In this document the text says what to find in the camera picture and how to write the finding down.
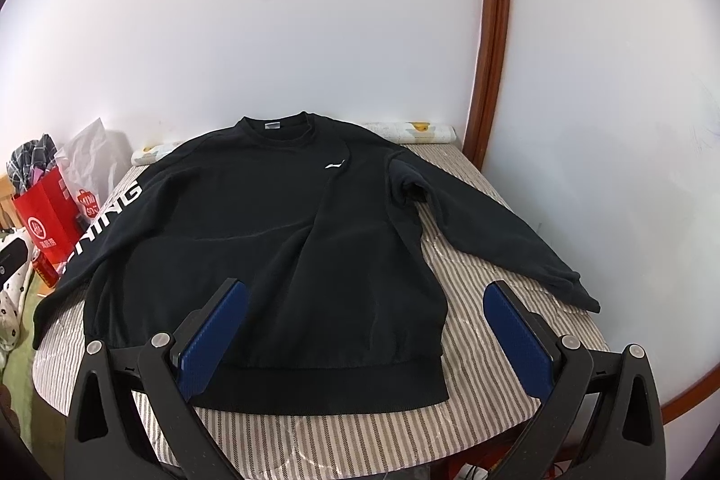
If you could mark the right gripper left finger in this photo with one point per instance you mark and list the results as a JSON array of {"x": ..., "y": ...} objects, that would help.
[{"x": 106, "y": 438}]

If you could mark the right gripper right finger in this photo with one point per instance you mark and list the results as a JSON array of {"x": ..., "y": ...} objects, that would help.
[{"x": 624, "y": 438}]

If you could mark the black sweatshirt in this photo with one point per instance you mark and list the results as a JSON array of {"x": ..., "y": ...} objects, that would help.
[{"x": 318, "y": 218}]

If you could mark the green blanket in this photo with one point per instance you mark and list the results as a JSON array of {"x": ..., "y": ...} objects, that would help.
[{"x": 17, "y": 375}]

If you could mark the red drink can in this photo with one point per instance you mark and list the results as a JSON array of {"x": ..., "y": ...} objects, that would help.
[{"x": 44, "y": 268}]

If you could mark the striped quilted mattress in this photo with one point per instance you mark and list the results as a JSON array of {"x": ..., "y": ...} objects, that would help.
[{"x": 485, "y": 397}]

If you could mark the white dotted pillow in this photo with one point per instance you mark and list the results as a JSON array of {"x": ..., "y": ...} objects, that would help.
[{"x": 16, "y": 273}]

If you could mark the red paper shopping bag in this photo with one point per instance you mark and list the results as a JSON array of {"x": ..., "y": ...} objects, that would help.
[{"x": 50, "y": 216}]

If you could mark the white Miniso plastic bag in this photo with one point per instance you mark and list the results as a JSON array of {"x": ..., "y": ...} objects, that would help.
[{"x": 92, "y": 163}]

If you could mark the plaid dark cloth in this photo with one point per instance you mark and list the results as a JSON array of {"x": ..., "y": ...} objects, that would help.
[{"x": 30, "y": 162}]

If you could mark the brown wooden door frame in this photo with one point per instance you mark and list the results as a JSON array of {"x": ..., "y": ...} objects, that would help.
[{"x": 598, "y": 121}]

